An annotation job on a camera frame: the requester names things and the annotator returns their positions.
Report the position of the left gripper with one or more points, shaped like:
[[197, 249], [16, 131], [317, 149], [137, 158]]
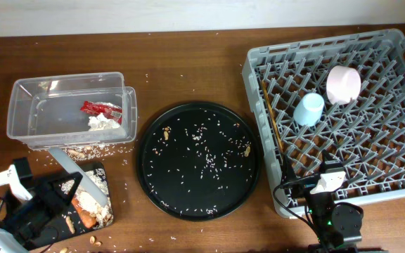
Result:
[[43, 195]]

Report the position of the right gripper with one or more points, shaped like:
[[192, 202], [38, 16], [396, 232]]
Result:
[[303, 185]]

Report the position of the orange carrot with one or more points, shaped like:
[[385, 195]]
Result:
[[86, 218]]

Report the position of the wooden chopstick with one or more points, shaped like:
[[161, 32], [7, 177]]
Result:
[[273, 121]]

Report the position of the white tissue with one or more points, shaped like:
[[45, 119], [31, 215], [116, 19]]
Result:
[[100, 122]]

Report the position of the light blue cup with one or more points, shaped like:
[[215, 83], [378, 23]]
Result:
[[309, 110]]

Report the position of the red snack wrapper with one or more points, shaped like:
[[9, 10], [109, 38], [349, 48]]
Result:
[[109, 110]]

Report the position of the pink bowl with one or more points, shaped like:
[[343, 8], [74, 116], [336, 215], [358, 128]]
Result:
[[343, 85]]

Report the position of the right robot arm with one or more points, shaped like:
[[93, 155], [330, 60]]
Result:
[[336, 225]]

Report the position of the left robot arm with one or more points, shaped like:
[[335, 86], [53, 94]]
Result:
[[7, 241]]

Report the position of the grey dishwasher rack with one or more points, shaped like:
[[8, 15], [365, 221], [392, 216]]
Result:
[[366, 135]]

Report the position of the peanut on tray right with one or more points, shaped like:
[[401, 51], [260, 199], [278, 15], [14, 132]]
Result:
[[247, 151]]

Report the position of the peanut on tray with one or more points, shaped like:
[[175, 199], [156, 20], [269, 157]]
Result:
[[166, 133], [247, 151]]

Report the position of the black rectangular tray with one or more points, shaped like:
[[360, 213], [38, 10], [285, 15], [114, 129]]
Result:
[[68, 224]]

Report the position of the clear plastic bin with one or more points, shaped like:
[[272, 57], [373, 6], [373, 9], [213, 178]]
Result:
[[46, 112]]

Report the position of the round black tray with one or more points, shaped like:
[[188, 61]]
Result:
[[200, 173]]

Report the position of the peanut on tray left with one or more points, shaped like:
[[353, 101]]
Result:
[[166, 133]]

